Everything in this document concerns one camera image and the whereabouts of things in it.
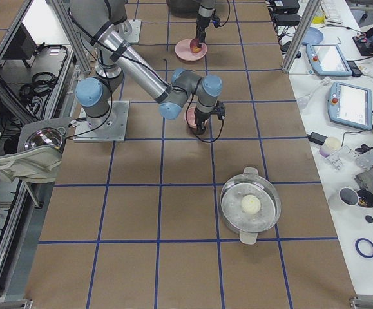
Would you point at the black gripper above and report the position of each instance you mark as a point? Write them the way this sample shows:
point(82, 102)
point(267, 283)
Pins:
point(202, 116)
point(202, 24)

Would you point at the red yellow apple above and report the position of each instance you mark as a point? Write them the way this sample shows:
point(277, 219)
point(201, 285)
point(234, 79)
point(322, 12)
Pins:
point(195, 46)

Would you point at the small pink bowl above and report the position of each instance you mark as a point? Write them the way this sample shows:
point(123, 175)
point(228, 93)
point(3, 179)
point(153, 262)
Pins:
point(190, 118)

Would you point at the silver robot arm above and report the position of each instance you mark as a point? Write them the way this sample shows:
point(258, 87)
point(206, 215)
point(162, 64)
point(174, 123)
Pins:
point(205, 12)
point(101, 24)

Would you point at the pink plate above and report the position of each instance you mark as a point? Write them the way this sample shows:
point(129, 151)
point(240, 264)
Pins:
point(183, 52)

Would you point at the light blue plate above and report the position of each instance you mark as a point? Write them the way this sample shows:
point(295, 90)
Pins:
point(313, 36)

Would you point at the dark grey rice cooker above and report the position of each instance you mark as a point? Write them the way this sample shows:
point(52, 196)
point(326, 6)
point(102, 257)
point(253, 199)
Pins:
point(183, 6)

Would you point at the steel steamer pot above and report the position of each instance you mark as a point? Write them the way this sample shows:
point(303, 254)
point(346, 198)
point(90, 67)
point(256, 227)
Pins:
point(248, 226)

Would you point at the white steamed bun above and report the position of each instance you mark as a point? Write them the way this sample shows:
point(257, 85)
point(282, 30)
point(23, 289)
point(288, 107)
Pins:
point(250, 204)

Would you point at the black power adapter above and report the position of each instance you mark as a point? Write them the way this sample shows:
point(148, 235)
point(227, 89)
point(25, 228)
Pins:
point(316, 138)

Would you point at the far blue teach pendant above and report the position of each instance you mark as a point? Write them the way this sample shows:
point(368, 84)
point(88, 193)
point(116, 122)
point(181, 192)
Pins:
point(328, 60)

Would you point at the blue teach pendant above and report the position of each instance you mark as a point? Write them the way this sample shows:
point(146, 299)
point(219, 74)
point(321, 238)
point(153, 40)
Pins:
point(350, 105)
point(328, 60)

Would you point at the white lilac cup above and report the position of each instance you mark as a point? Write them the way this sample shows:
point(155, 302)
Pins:
point(329, 146)

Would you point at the near blue teach pendant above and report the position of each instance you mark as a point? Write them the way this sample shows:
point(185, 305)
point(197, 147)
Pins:
point(350, 105)

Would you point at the glass pot lid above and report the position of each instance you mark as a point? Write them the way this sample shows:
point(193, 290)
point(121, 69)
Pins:
point(46, 136)

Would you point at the white mug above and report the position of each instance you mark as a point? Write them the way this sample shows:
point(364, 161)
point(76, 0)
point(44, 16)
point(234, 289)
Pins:
point(343, 199)

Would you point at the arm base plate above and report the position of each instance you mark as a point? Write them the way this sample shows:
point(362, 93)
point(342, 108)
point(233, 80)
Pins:
point(130, 30)
point(110, 127)

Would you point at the aluminium frame post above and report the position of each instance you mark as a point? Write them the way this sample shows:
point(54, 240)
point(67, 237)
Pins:
point(305, 22)

